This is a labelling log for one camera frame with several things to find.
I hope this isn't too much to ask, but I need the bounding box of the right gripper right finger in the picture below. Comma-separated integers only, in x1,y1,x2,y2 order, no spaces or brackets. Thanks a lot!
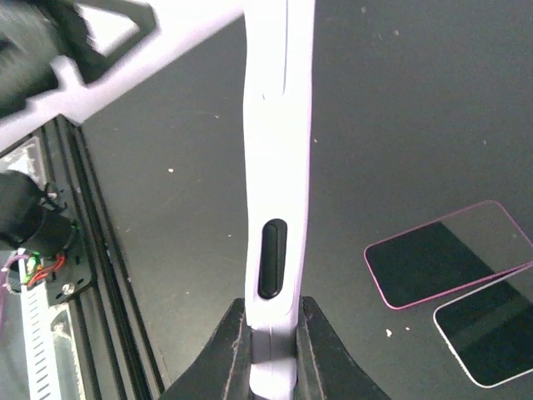
296,296,389,400

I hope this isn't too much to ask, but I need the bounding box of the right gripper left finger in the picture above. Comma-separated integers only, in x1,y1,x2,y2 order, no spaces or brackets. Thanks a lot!
161,298,252,400

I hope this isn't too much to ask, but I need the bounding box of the black smartphone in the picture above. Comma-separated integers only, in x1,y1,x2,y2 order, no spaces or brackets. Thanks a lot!
433,264,532,389

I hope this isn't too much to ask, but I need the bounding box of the pink edged smartphone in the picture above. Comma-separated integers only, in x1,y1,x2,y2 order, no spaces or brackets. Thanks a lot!
363,200,532,310

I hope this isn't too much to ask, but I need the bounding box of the phone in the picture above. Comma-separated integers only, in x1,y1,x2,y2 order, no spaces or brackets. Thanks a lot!
242,1,315,399

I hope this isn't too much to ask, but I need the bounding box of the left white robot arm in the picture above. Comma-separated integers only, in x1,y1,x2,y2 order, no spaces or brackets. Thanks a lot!
1,1,242,149

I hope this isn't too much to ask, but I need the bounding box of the right electronics board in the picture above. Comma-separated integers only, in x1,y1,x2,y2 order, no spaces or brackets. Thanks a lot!
1,248,95,304

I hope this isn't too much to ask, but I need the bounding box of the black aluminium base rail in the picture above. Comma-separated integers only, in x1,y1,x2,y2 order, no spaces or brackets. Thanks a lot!
41,116,164,399

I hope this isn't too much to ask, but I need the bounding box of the light blue cable duct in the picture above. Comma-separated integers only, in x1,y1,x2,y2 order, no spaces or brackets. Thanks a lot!
16,287,63,400

